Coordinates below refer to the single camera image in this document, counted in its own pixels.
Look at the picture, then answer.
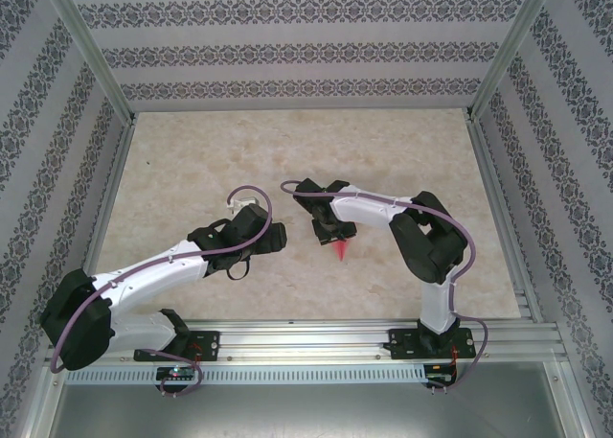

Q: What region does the pink paper sheet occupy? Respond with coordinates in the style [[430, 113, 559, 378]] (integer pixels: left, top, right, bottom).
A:
[[330, 239, 353, 263]]

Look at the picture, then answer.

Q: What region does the grey metal shelf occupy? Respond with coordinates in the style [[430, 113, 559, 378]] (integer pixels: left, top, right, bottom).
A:
[[45, 384, 588, 438]]

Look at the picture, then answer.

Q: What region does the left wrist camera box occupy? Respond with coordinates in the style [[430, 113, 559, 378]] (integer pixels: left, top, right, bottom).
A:
[[227, 196, 260, 214]]

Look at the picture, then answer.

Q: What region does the short black cable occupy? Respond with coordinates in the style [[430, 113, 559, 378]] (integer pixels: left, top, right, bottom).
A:
[[224, 258, 254, 282]]

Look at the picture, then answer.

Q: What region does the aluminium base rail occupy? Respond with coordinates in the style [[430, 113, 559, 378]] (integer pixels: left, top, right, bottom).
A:
[[112, 318, 561, 362]]

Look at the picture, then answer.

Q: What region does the black mount plate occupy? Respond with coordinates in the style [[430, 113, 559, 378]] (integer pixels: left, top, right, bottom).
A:
[[390, 327, 475, 361], [133, 331, 220, 362]]

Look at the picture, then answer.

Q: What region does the grey slotted cable duct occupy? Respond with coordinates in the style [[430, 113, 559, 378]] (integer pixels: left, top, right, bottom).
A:
[[64, 368, 427, 386]]

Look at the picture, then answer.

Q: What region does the aluminium side rail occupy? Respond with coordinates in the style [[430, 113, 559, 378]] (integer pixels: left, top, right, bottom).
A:
[[83, 114, 140, 279], [466, 114, 547, 324]]

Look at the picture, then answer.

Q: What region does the aluminium frame post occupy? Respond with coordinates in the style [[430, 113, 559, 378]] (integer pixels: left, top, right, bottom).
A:
[[466, 0, 561, 123], [40, 0, 138, 123]]

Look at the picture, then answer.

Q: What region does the aluminium frame leg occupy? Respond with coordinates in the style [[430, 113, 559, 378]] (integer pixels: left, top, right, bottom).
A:
[[544, 360, 591, 438], [26, 373, 68, 438]]

